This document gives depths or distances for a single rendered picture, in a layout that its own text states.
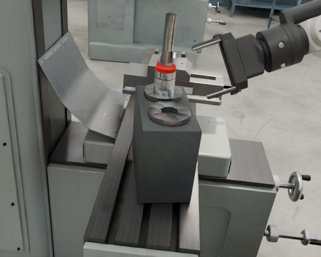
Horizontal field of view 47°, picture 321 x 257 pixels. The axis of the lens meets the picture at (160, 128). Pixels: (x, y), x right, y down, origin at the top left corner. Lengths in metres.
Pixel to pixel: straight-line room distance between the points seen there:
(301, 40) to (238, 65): 0.13
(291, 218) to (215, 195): 1.12
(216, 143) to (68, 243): 0.70
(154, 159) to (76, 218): 0.74
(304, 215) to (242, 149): 1.05
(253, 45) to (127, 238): 0.46
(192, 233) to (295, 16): 0.49
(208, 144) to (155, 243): 0.59
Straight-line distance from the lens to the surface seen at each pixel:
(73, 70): 1.31
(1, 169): 1.30
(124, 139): 1.03
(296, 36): 0.79
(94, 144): 1.23
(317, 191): 2.66
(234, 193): 1.30
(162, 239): 0.75
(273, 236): 1.43
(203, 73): 1.35
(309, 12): 0.84
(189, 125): 0.75
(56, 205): 1.42
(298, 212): 2.43
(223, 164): 1.23
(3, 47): 1.12
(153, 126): 0.73
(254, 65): 0.78
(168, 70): 0.81
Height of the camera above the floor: 1.48
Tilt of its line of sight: 30 degrees down
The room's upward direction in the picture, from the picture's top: 6 degrees clockwise
